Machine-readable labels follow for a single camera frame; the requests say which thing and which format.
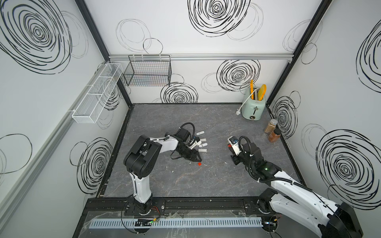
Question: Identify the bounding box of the mint green toaster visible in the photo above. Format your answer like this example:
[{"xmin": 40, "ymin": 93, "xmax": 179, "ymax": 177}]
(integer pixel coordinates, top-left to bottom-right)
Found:
[{"xmin": 241, "ymin": 96, "xmax": 266, "ymax": 121}]

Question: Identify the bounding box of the black wire basket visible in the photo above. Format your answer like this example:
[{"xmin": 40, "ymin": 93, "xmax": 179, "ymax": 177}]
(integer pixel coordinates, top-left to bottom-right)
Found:
[{"xmin": 124, "ymin": 55, "xmax": 172, "ymax": 87}]

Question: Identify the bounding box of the grey slotted cable duct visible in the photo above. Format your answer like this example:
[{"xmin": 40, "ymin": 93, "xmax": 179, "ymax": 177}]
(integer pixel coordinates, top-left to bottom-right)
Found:
[{"xmin": 89, "ymin": 217, "xmax": 263, "ymax": 229}]

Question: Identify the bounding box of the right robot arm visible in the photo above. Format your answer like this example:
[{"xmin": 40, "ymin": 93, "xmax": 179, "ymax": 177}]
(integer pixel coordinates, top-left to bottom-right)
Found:
[{"xmin": 228, "ymin": 136, "xmax": 364, "ymax": 238}]

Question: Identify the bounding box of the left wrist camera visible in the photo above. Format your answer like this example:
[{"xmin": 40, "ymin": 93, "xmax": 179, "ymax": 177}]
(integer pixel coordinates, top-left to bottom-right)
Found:
[{"xmin": 189, "ymin": 136, "xmax": 202, "ymax": 149}]

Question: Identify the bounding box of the spice jar black lid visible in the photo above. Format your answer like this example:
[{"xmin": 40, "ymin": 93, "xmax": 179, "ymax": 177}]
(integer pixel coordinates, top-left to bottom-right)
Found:
[{"xmin": 268, "ymin": 128, "xmax": 281, "ymax": 142}]

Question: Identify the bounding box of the orange spatula left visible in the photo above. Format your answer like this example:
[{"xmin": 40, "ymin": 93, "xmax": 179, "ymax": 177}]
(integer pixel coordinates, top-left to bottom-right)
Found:
[{"xmin": 250, "ymin": 80, "xmax": 255, "ymax": 100}]

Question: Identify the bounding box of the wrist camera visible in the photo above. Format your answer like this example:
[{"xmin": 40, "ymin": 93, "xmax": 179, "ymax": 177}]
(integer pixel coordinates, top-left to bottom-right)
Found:
[
  {"xmin": 189, "ymin": 136, "xmax": 202, "ymax": 149},
  {"xmin": 228, "ymin": 136, "xmax": 241, "ymax": 155}
]

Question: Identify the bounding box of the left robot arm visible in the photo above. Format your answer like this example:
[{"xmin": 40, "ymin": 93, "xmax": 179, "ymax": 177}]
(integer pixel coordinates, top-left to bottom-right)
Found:
[{"xmin": 124, "ymin": 122, "xmax": 202, "ymax": 214}]

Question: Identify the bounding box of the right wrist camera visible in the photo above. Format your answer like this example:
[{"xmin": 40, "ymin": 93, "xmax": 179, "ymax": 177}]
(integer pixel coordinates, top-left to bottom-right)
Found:
[{"xmin": 228, "ymin": 136, "xmax": 241, "ymax": 155}]

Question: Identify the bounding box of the white toaster power cord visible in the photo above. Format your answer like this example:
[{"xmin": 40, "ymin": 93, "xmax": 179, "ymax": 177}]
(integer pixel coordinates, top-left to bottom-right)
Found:
[{"xmin": 236, "ymin": 88, "xmax": 256, "ymax": 116}]

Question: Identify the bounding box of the white mesh shelf basket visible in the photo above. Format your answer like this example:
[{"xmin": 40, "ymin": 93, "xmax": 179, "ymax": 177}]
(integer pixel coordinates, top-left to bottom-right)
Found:
[{"xmin": 72, "ymin": 62, "xmax": 122, "ymax": 124}]

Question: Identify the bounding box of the yellow spatula right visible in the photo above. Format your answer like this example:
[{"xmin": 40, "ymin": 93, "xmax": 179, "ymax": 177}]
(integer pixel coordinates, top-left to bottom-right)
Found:
[{"xmin": 258, "ymin": 84, "xmax": 267, "ymax": 101}]

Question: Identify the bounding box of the spice jar silver lid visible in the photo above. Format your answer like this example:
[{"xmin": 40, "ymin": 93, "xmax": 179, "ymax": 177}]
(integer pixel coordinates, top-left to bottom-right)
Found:
[{"xmin": 265, "ymin": 119, "xmax": 278, "ymax": 134}]

